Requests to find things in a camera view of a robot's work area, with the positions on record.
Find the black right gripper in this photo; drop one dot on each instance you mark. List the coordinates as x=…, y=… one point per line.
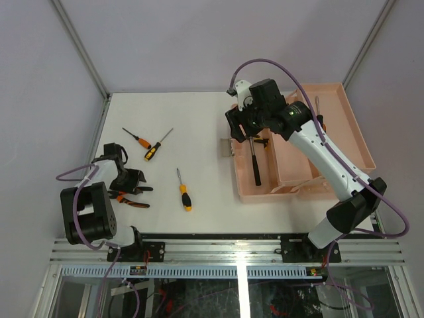
x=235, y=118

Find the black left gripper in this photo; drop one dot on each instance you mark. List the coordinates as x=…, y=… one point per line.
x=132, y=187

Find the orange black handle pliers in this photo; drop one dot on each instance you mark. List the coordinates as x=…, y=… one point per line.
x=128, y=198

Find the small orange handle screwdriver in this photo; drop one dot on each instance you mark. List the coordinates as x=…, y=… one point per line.
x=144, y=143

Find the claw hammer black handle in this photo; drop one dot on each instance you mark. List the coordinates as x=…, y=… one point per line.
x=254, y=163

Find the long thin shaft screwdriver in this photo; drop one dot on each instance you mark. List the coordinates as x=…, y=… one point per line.
x=263, y=141

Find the black orange tip screwdriver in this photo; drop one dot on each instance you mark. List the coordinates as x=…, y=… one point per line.
x=319, y=115

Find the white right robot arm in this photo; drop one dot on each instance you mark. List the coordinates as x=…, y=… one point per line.
x=358, y=195

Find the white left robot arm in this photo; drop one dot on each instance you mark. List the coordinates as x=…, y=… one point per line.
x=87, y=210

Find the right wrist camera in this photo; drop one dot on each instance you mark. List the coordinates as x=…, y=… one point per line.
x=241, y=90

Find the aluminium front rail frame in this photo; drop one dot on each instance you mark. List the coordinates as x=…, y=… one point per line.
x=350, y=252

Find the slotted grey cable duct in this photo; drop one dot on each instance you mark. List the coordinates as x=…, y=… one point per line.
x=176, y=272

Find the left aluminium corner post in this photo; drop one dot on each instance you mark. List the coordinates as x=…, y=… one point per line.
x=76, y=41

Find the aluminium corner post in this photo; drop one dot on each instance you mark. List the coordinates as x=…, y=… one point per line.
x=76, y=41
x=369, y=40

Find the right aluminium corner post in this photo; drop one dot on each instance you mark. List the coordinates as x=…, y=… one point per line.
x=369, y=40

